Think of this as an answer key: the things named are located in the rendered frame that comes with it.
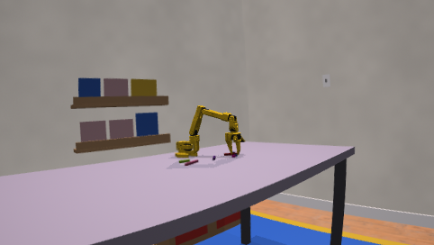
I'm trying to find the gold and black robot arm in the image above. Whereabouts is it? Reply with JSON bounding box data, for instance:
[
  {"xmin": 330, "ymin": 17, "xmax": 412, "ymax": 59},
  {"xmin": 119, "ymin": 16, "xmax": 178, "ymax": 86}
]
[{"xmin": 175, "ymin": 105, "xmax": 239, "ymax": 158}]

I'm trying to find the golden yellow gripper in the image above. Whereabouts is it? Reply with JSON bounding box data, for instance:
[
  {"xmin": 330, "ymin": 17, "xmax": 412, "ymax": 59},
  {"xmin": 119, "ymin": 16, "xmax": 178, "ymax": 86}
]
[{"xmin": 225, "ymin": 132, "xmax": 245, "ymax": 155}]

